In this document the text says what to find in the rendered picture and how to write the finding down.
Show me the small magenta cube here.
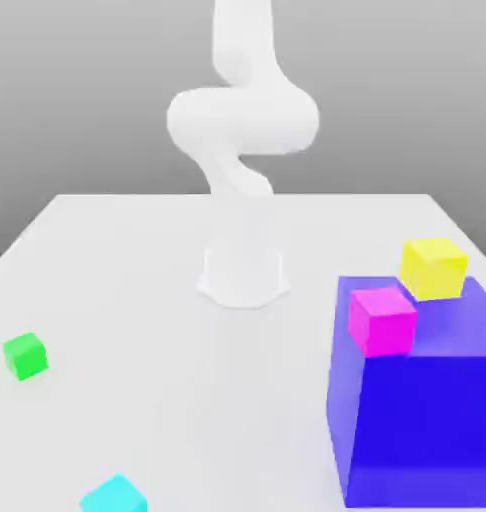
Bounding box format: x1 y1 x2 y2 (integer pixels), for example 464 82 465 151
347 286 419 358

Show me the small yellow cube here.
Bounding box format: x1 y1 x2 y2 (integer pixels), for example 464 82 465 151
399 237 470 302

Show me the small green cube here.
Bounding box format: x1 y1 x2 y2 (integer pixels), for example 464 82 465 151
2 331 50 382

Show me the small cyan cube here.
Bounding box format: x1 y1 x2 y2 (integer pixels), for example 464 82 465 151
79 472 149 512

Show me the large blue box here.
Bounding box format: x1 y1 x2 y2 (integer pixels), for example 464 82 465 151
325 274 486 510

